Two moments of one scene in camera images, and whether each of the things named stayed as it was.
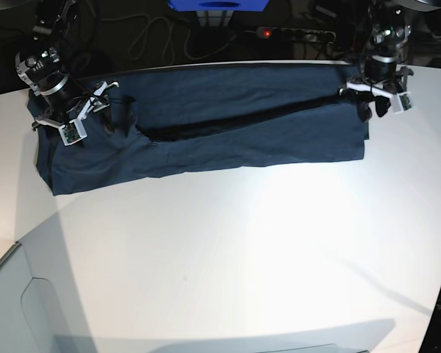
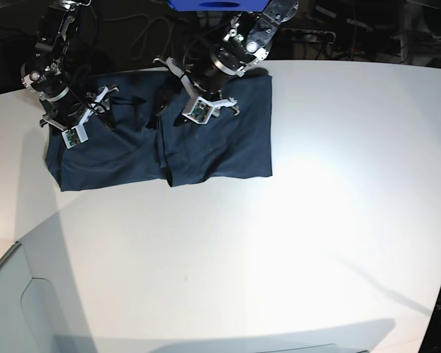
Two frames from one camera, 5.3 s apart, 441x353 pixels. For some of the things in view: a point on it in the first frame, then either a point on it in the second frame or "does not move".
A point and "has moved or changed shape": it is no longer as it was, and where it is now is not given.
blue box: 218,6 does not move
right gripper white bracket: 382,101 -> 197,108
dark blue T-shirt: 168,126 has moved or changed shape
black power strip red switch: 296,34 does not move
